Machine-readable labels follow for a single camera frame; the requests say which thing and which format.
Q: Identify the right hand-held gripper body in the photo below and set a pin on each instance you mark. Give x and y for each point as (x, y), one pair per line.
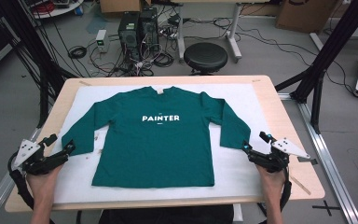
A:
(275, 160)

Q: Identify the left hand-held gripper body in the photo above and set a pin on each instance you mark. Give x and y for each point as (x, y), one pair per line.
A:
(32, 161)

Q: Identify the green long-sleeve shirt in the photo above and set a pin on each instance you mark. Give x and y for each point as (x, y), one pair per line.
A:
(155, 149)

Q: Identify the person's right hand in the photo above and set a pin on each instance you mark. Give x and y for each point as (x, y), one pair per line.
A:
(273, 185)

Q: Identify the person's left hand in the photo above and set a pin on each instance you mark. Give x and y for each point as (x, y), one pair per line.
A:
(43, 186)

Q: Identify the white foam mat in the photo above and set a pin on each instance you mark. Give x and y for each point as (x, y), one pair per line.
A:
(236, 177)

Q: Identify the black tape strip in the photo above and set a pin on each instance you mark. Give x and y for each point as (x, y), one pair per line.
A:
(307, 160)

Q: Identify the thin wooden stick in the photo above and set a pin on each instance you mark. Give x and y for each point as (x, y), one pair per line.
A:
(300, 185)

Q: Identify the white table leg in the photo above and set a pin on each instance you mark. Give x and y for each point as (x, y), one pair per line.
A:
(237, 213)

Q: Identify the black round stool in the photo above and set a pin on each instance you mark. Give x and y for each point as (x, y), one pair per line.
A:
(205, 56)

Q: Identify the person's dark clothing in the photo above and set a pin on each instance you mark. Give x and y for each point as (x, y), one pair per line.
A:
(167, 215)

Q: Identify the white power supply box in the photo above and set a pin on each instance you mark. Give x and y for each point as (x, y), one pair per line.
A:
(102, 40)

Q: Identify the large cardboard box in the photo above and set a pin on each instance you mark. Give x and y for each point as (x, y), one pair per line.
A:
(304, 17)

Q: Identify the black computer tower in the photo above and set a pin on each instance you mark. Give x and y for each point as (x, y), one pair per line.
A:
(128, 34)
(149, 29)

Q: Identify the round white table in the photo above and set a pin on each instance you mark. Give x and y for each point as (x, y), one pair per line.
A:
(59, 9)

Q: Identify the small cardboard box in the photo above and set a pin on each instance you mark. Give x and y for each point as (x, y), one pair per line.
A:
(121, 5)

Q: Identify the black metal frame stand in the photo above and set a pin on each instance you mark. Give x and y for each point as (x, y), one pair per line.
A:
(332, 46)
(34, 46)

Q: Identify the white desk leg frame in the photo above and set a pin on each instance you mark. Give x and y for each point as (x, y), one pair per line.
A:
(232, 40)

